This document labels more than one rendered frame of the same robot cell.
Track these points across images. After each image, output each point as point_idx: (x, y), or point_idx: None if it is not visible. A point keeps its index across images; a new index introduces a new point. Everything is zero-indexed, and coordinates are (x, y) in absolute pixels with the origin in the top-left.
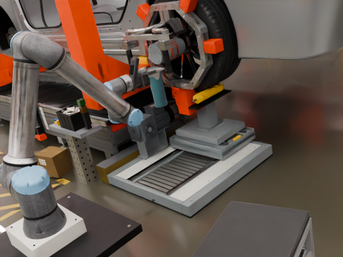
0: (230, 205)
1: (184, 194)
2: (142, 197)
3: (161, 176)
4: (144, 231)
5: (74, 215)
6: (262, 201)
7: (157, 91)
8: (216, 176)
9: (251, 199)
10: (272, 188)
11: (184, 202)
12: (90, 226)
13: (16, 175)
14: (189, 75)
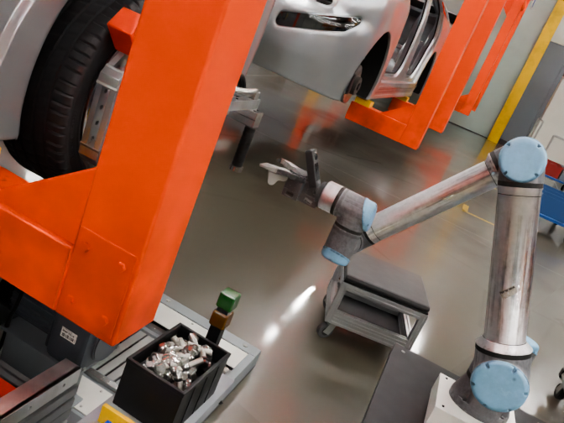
0: (356, 275)
1: (229, 352)
2: (202, 421)
3: None
4: (290, 417)
5: (442, 380)
6: (213, 304)
7: None
8: (180, 315)
9: (206, 310)
10: (184, 289)
11: (252, 353)
12: (421, 386)
13: (530, 343)
14: None
